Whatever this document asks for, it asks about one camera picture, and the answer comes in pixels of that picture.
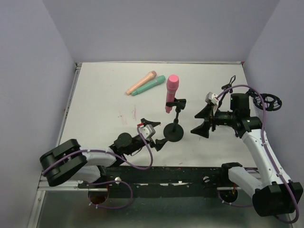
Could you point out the teal toy microphone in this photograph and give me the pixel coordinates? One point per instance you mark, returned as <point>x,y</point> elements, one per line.
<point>155,82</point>

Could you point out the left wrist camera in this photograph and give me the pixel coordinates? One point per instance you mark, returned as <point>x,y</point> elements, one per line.
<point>146,132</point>

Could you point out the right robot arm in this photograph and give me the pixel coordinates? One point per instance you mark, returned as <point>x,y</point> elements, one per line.
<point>274,193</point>

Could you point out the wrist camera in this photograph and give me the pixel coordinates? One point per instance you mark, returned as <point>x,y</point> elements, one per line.
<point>211,98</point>
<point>146,132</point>

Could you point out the pink toy microphone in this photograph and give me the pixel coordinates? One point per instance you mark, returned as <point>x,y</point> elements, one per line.
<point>172,86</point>

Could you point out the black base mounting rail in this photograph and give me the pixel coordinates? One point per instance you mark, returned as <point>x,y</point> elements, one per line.
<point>160,182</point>

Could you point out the peach toy microphone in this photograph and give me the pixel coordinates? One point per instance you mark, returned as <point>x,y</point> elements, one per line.
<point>150,76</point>

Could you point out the black round-base mic stand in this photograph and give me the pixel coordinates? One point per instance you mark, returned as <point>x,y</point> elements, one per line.
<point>173,132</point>

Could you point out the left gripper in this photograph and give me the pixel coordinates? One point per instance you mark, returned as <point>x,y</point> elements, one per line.
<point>151,137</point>

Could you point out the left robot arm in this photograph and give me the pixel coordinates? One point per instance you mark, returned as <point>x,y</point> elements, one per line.
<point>70,161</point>

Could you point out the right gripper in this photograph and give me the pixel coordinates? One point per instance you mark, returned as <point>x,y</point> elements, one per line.
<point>210,120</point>

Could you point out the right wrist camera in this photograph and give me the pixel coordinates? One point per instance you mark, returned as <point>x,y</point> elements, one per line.
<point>211,98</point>

